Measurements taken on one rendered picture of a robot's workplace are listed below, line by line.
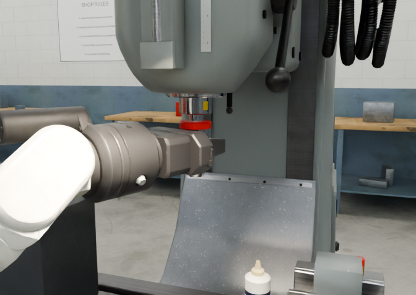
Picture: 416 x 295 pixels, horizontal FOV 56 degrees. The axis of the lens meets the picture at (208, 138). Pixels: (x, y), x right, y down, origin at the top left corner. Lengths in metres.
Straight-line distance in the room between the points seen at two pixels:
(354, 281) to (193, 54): 0.35
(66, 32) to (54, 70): 0.57
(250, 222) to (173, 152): 0.48
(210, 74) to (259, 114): 0.46
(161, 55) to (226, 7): 0.09
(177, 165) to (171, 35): 0.16
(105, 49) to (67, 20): 0.71
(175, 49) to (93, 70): 5.25
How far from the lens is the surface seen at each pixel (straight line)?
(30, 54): 6.33
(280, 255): 0.91
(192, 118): 0.56
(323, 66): 0.91
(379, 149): 4.82
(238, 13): 0.48
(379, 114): 4.23
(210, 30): 0.47
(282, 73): 0.46
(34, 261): 0.69
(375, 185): 4.30
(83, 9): 5.82
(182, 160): 0.50
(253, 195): 0.94
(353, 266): 0.58
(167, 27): 0.45
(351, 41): 0.74
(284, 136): 0.92
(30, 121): 0.44
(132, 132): 0.46
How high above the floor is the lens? 1.33
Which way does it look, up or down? 9 degrees down
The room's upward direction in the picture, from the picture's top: straight up
